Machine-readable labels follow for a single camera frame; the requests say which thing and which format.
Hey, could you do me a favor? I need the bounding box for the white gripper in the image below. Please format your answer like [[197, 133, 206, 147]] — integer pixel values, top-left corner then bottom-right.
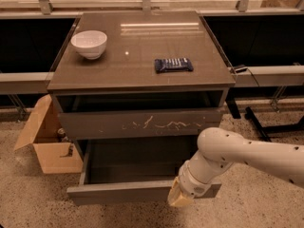
[[167, 161, 211, 207]]

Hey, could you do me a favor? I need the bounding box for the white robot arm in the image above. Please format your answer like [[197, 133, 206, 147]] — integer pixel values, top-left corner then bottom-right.
[[167, 127, 304, 207]]

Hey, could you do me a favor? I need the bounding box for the grey open bottom drawer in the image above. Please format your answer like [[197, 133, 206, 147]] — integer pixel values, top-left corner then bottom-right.
[[66, 135, 223, 206]]

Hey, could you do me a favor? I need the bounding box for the grey middle drawer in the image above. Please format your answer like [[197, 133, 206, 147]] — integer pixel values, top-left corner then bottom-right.
[[58, 108, 222, 140]]

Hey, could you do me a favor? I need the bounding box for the grey drawer cabinet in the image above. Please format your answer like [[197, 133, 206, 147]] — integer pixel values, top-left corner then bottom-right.
[[47, 10, 237, 163]]

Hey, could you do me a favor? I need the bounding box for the black stand base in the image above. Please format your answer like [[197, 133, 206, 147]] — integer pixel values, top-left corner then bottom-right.
[[245, 107, 304, 142]]

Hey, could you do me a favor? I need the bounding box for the open cardboard box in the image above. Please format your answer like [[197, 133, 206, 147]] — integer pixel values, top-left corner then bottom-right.
[[14, 95, 83, 174]]

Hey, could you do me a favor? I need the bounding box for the bottle in cardboard box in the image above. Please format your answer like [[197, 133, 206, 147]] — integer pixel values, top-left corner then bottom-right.
[[57, 128, 68, 143]]

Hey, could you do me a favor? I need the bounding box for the blue snack packet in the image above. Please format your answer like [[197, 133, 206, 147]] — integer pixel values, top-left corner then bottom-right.
[[154, 58, 194, 73]]

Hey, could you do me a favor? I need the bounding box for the black power adapter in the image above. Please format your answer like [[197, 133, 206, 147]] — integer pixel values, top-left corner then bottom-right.
[[232, 65, 248, 74]]

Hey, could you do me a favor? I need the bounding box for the white ceramic bowl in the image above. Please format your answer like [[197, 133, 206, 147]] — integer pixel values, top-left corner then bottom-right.
[[70, 30, 107, 60]]

